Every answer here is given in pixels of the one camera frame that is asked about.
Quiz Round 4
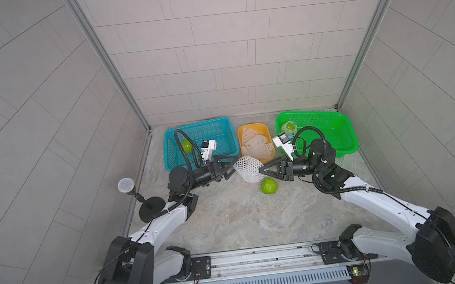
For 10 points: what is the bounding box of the pile of foam nets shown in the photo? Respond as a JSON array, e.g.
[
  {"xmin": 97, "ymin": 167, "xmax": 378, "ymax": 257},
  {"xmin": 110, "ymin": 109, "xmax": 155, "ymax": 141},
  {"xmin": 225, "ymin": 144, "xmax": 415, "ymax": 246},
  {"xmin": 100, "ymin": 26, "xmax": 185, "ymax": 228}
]
[{"xmin": 241, "ymin": 128, "xmax": 276, "ymax": 163}]

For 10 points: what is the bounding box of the aluminium corner post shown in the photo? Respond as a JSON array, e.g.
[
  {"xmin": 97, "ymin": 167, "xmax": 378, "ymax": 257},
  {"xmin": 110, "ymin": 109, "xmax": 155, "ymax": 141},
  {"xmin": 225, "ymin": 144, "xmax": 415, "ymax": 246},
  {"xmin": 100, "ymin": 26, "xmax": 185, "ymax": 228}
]
[
  {"xmin": 336, "ymin": 0, "xmax": 391, "ymax": 112},
  {"xmin": 64, "ymin": 0, "xmax": 151, "ymax": 134}
]

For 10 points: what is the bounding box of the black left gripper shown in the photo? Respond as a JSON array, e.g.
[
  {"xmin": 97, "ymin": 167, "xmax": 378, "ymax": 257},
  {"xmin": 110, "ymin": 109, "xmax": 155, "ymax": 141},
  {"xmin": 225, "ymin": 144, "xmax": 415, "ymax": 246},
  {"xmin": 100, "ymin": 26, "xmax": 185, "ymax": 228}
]
[{"xmin": 182, "ymin": 159, "xmax": 241, "ymax": 194}]

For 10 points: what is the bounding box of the yellow plastic tub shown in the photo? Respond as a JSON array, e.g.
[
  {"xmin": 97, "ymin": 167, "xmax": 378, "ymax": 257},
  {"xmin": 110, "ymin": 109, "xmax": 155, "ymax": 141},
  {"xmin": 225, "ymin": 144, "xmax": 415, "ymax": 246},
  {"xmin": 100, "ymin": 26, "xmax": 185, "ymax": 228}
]
[{"xmin": 238, "ymin": 123, "xmax": 276, "ymax": 164}]

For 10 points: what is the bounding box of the green plastic basket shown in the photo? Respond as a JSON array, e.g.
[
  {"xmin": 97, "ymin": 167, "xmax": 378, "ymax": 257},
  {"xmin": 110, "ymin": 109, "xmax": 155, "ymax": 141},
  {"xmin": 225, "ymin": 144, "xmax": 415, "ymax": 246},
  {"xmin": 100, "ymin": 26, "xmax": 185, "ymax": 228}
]
[{"xmin": 275, "ymin": 111, "xmax": 359, "ymax": 157}]

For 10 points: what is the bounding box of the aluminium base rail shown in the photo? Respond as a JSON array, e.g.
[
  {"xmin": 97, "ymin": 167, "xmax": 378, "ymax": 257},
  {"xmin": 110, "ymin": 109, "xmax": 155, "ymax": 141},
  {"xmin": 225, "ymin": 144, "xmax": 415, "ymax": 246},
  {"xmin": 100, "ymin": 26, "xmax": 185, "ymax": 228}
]
[{"xmin": 86, "ymin": 227, "xmax": 438, "ymax": 284}]

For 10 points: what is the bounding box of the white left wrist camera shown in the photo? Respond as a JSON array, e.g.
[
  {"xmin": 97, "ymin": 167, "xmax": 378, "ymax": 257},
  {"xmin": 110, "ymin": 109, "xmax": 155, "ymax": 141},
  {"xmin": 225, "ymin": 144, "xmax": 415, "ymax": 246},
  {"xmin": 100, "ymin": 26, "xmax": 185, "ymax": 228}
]
[{"xmin": 200, "ymin": 139, "xmax": 217, "ymax": 162}]

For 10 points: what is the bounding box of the green custard apple in basket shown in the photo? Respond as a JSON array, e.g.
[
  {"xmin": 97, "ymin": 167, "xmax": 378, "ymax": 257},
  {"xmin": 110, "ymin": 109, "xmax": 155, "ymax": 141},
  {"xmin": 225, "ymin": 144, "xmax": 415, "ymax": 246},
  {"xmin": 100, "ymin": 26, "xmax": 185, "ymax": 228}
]
[{"xmin": 181, "ymin": 139, "xmax": 193, "ymax": 154}]

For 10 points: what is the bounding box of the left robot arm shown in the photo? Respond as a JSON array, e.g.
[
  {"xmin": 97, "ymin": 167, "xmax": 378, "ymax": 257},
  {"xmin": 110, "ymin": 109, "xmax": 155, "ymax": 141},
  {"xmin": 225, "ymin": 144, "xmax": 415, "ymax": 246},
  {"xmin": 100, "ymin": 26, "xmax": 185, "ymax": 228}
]
[{"xmin": 94, "ymin": 129, "xmax": 239, "ymax": 284}]

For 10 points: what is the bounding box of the aluminium corner post right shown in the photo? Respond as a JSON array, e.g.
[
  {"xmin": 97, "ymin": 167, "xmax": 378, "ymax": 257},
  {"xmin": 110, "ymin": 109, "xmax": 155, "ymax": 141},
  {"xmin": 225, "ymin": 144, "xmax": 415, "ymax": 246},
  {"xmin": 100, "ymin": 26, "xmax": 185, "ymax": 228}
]
[{"xmin": 336, "ymin": 0, "xmax": 391, "ymax": 112}]

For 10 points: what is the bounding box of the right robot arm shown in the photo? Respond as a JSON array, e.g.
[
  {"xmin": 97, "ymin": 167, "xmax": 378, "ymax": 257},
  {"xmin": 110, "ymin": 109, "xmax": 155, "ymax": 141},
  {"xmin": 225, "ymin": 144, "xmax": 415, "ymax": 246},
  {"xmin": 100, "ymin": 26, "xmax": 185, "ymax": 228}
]
[{"xmin": 258, "ymin": 126, "xmax": 455, "ymax": 284}]

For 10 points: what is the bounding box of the aluminium corner post left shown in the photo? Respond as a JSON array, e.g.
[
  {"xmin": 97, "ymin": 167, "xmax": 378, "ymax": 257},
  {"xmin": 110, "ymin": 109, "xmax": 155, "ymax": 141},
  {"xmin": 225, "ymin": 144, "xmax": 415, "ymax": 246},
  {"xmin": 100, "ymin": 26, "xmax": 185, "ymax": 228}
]
[{"xmin": 64, "ymin": 0, "xmax": 151, "ymax": 134}]

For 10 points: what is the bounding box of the teal plastic basket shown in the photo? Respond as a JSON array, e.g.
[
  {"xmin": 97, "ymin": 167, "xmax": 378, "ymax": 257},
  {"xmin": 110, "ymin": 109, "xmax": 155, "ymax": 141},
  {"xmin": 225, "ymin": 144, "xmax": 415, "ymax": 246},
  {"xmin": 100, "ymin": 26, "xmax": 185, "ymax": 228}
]
[{"xmin": 163, "ymin": 117, "xmax": 240, "ymax": 172}]

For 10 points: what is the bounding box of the right circuit board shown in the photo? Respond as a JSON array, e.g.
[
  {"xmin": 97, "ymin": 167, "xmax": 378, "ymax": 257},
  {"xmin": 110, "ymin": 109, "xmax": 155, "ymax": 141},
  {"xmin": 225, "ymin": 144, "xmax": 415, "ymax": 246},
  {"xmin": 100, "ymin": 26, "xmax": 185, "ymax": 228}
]
[{"xmin": 347, "ymin": 265, "xmax": 371, "ymax": 284}]

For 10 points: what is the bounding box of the white foam net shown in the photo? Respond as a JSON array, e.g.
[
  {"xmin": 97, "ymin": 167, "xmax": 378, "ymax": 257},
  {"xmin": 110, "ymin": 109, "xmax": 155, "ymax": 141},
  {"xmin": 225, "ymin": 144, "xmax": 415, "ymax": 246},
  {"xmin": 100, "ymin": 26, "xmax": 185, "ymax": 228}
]
[
  {"xmin": 280, "ymin": 121, "xmax": 298, "ymax": 135},
  {"xmin": 233, "ymin": 156, "xmax": 264, "ymax": 183}
]

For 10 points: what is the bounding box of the dark green netted custard apple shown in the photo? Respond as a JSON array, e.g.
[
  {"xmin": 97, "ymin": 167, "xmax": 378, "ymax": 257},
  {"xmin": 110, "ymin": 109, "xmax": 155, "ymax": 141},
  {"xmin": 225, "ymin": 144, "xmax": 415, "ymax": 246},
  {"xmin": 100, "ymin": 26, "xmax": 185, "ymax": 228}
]
[{"xmin": 261, "ymin": 178, "xmax": 279, "ymax": 195}]

